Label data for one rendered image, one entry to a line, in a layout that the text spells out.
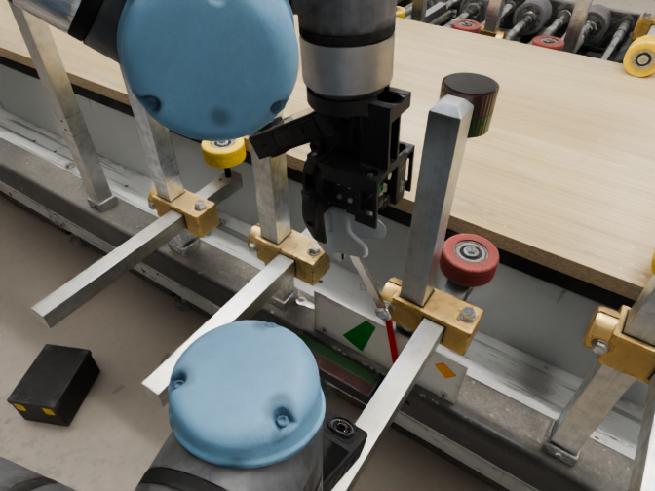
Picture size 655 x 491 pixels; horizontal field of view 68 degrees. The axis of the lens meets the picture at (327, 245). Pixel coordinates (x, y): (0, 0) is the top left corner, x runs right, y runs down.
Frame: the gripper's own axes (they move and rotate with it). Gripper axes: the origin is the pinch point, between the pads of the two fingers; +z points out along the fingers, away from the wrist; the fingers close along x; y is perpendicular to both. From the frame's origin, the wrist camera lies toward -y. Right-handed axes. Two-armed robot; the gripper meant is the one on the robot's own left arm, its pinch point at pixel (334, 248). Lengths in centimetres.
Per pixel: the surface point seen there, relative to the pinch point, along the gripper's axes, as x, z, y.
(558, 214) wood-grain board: 35.2, 11.5, 18.2
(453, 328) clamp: 8.1, 14.4, 13.0
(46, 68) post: 8, -5, -67
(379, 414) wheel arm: -7.7, 14.6, 10.8
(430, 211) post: 9.0, -2.3, 7.3
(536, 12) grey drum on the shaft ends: 157, 19, -20
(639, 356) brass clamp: 8.5, 6.1, 32.2
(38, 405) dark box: -24, 85, -88
